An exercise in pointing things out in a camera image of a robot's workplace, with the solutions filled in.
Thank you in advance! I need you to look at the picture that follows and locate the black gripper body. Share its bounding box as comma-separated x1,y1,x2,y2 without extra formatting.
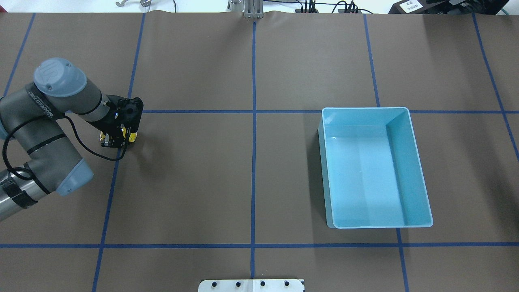
99,95,144,140

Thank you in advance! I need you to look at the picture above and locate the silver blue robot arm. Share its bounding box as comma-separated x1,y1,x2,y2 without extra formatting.
0,58,144,220

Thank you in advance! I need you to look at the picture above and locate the light blue plastic bin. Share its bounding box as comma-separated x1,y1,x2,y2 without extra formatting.
317,107,433,229

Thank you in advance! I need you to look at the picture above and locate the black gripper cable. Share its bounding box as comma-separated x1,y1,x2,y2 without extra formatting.
2,106,129,181

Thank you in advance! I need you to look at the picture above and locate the aluminium frame post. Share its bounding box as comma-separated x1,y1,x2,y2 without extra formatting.
227,0,264,19

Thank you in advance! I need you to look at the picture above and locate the white camera bracket plate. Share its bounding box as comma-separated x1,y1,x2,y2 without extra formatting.
198,279,306,292

